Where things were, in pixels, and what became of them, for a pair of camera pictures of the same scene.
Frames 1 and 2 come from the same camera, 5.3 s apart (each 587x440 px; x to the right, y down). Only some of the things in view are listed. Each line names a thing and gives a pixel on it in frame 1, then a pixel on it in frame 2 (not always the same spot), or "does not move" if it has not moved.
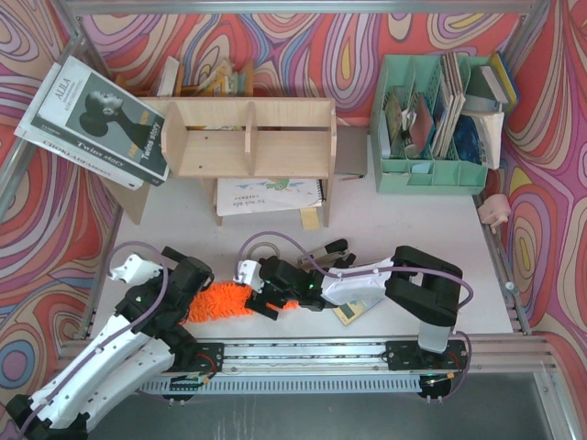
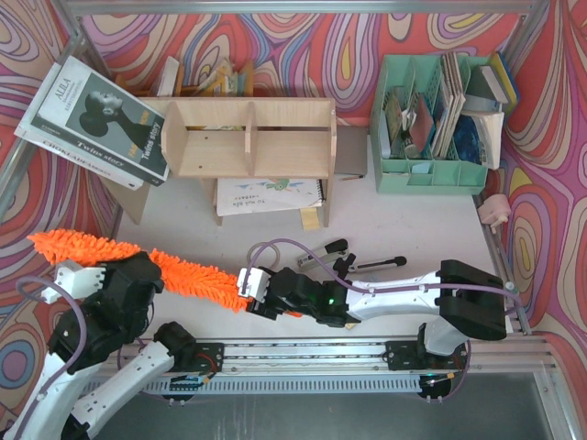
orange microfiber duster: (227, 301) to (179, 275)
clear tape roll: (262, 243) does not move
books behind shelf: (224, 82) does not move
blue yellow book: (506, 78) does not move
